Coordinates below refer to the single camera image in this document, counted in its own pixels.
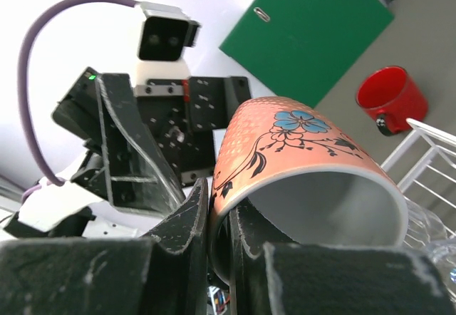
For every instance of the green lever arch binder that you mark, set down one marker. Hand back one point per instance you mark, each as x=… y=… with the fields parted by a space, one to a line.
x=301 y=48

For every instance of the red mug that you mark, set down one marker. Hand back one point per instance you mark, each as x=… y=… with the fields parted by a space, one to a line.
x=390 y=96

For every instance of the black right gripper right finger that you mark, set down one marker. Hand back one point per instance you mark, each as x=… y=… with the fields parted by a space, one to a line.
x=270 y=274

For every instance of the pink floral mug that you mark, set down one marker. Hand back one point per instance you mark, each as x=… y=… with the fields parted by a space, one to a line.
x=306 y=176

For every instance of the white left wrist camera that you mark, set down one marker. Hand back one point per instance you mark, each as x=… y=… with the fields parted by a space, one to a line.
x=165 y=32

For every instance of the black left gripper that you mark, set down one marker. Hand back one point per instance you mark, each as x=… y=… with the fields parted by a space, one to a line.
x=176 y=116

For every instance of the white wire dish rack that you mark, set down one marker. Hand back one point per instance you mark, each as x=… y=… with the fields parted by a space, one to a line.
x=424 y=165

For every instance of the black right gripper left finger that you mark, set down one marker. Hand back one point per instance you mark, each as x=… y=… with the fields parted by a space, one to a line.
x=162 y=272

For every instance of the clear glass right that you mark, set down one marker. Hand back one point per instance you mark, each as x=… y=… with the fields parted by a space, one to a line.
x=427 y=232

